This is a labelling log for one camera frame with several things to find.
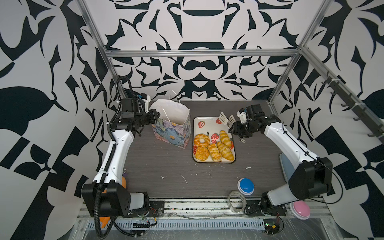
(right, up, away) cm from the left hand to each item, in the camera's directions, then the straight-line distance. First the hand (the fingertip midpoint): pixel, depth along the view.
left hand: (158, 111), depth 77 cm
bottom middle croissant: (+30, -24, +12) cm, 40 cm away
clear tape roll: (+35, -46, -4) cm, 58 cm away
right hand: (+39, -10, +6) cm, 41 cm away
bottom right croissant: (+36, -23, +12) cm, 45 cm away
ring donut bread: (+20, -18, +19) cm, 33 cm away
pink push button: (+68, -47, -5) cm, 83 cm away
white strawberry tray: (+31, -10, +28) cm, 43 cm away
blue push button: (+45, -39, +2) cm, 60 cm away
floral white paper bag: (+8, -6, -1) cm, 10 cm away
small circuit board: (+54, -54, -6) cm, 77 cm away
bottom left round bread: (+23, -24, +12) cm, 35 cm away
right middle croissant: (+38, -17, +19) cm, 46 cm away
